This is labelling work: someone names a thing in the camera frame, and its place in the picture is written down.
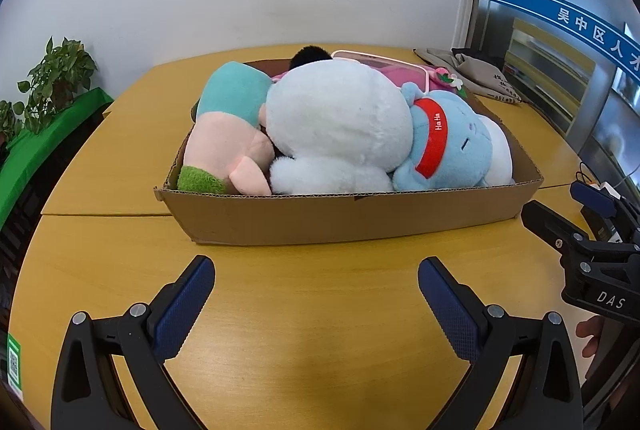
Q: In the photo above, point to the wooden desktop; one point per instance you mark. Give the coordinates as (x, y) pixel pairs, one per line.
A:
(300, 310)

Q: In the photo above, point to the person's right hand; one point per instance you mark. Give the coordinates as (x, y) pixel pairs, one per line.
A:
(590, 335)

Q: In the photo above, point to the pink pig plush teal hat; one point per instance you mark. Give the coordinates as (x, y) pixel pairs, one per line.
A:
(225, 139)

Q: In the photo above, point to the grey cloth bag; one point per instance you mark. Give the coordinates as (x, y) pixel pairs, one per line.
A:
(492, 87)

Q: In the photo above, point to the brown cardboard box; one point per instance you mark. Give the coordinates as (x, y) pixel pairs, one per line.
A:
(350, 220)

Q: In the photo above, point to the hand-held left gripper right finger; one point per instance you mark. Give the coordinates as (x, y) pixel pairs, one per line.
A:
(450, 310)

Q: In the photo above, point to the green code sticker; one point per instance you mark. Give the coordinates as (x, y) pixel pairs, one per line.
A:
(15, 367)

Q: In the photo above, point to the green table cloth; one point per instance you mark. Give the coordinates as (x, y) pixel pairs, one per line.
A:
(45, 134)

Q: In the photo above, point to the white-framed pink board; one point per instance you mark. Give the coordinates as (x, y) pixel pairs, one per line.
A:
(390, 63)

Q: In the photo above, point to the yellow shelf unit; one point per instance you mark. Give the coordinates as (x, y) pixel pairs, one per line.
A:
(550, 69)

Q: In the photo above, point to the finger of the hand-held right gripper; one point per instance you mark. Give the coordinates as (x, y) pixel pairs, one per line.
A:
(555, 227)
(595, 200)

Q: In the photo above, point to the white panda plush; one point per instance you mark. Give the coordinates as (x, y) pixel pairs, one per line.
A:
(340, 124)

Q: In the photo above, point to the green potted plant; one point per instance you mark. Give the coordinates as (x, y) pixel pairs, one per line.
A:
(55, 74)

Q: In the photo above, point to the blue plush red band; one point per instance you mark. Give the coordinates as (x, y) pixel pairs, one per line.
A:
(450, 139)

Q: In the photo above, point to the pink bear plush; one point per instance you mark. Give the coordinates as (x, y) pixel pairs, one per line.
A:
(436, 83)

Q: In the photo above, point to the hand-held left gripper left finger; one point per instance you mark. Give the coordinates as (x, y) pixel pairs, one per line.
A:
(182, 310)

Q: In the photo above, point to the blue window banner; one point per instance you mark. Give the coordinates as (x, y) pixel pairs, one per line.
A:
(550, 7)

